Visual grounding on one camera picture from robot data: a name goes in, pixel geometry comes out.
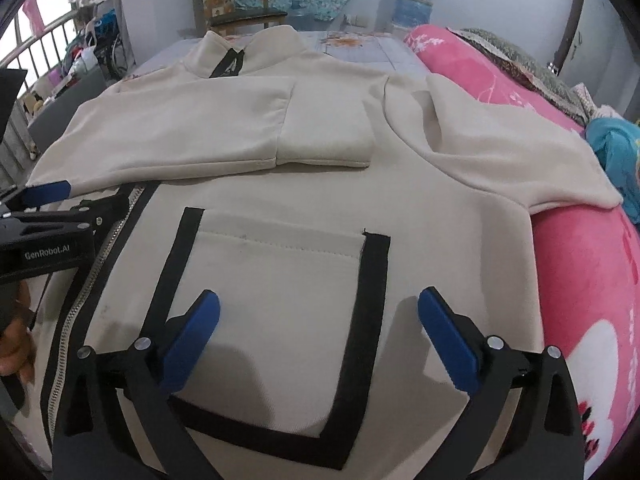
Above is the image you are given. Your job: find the white plastic bag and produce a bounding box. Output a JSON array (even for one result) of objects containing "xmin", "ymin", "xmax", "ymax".
[{"xmin": 69, "ymin": 46, "xmax": 99, "ymax": 77}]

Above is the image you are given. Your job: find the blue water jug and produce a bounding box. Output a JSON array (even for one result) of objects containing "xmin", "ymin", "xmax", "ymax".
[{"xmin": 392, "ymin": 0, "xmax": 437, "ymax": 29}]

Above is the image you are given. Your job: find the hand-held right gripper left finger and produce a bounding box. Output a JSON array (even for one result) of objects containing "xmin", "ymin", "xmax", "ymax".
[{"xmin": 52, "ymin": 289, "xmax": 221, "ymax": 480}]

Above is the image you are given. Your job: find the wooden chair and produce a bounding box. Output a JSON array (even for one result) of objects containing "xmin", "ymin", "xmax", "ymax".
[{"xmin": 197, "ymin": 0, "xmax": 292, "ymax": 39}]

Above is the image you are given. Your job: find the brown door frame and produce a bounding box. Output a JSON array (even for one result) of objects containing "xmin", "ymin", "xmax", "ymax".
[{"xmin": 559, "ymin": 0, "xmax": 589, "ymax": 81}]

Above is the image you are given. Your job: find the grey patterned blanket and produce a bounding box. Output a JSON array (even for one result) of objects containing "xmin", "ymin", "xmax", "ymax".
[{"xmin": 457, "ymin": 27, "xmax": 589, "ymax": 126}]

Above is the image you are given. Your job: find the person's left hand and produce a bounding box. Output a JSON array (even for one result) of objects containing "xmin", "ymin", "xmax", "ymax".
[{"xmin": 0, "ymin": 282, "xmax": 39, "ymax": 377}]

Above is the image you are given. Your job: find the cream zip jacket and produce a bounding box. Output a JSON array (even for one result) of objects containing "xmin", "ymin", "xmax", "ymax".
[{"xmin": 25, "ymin": 24, "xmax": 623, "ymax": 472}]

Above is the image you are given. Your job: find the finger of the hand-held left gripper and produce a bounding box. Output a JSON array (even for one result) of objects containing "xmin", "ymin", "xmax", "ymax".
[
  {"xmin": 0, "ymin": 194, "xmax": 132, "ymax": 236},
  {"xmin": 0, "ymin": 179, "xmax": 70, "ymax": 217}
]

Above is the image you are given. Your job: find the grey board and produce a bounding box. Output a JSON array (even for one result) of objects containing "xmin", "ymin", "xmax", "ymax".
[{"xmin": 27, "ymin": 67, "xmax": 109, "ymax": 154}]

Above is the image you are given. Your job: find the hanging pink garment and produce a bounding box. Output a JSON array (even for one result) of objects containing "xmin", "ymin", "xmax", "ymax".
[{"xmin": 22, "ymin": 0, "xmax": 44, "ymax": 37}]

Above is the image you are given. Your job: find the blue bag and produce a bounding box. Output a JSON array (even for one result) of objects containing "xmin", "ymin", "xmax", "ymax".
[{"xmin": 94, "ymin": 12, "xmax": 119, "ymax": 42}]

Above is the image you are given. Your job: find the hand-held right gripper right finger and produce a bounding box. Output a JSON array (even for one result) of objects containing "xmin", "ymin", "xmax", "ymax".
[{"xmin": 417, "ymin": 287, "xmax": 586, "ymax": 480}]

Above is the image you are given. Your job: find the pink floral blanket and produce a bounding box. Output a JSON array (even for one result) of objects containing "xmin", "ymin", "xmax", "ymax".
[{"xmin": 402, "ymin": 24, "xmax": 640, "ymax": 480}]

